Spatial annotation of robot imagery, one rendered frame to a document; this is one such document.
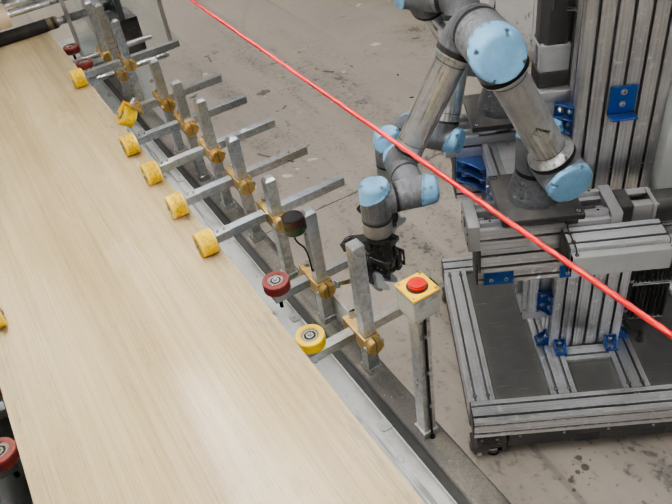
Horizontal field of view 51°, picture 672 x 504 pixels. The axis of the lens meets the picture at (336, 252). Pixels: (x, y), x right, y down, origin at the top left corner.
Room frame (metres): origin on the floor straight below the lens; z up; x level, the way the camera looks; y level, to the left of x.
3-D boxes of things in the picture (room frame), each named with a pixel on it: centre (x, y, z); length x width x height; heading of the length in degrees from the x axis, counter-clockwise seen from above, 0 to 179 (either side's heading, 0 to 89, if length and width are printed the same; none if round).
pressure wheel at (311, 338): (1.28, 0.10, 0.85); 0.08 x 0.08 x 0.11
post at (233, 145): (1.98, 0.27, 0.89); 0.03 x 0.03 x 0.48; 25
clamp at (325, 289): (1.55, 0.07, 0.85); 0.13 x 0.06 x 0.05; 25
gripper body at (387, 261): (1.36, -0.12, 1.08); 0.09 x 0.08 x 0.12; 45
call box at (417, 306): (1.07, -0.16, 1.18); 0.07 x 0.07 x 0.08; 25
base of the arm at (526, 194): (1.55, -0.58, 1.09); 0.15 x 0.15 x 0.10
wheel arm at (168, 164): (2.25, 0.38, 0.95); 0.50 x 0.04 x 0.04; 115
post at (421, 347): (1.07, -0.16, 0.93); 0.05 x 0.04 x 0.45; 25
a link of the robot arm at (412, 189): (1.40, -0.21, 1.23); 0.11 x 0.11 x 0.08; 5
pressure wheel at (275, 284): (1.51, 0.19, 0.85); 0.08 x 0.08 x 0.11
